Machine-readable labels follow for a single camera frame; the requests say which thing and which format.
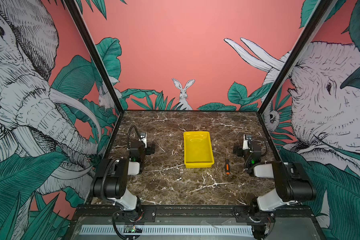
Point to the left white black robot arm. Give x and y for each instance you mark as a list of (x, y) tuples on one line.
[(111, 177)]

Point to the right black frame post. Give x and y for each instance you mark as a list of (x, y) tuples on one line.
[(316, 20)]

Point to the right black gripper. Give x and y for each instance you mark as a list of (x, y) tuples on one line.
[(240, 153)]

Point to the white slotted cable duct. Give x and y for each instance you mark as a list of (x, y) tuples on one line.
[(155, 230)]

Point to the small green circuit board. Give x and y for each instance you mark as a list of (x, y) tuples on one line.
[(133, 230)]

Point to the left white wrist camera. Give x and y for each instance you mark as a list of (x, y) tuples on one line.
[(143, 139)]

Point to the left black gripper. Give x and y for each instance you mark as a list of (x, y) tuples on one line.
[(148, 149)]

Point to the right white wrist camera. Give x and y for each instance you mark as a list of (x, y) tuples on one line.
[(247, 142)]

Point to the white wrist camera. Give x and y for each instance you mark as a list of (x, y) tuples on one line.
[(247, 142), (143, 139)]

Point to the orange black screwdriver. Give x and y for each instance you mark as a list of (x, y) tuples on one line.
[(227, 163)]

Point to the yellow plastic bin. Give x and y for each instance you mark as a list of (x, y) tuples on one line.
[(198, 151)]

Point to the left black frame post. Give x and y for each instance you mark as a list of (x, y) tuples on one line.
[(85, 34)]

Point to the black front mounting rail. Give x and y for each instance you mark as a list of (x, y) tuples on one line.
[(152, 213)]

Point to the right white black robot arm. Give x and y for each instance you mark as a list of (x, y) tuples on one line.
[(292, 183)]

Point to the black frame post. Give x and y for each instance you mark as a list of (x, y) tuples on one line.
[(316, 20), (85, 34)]

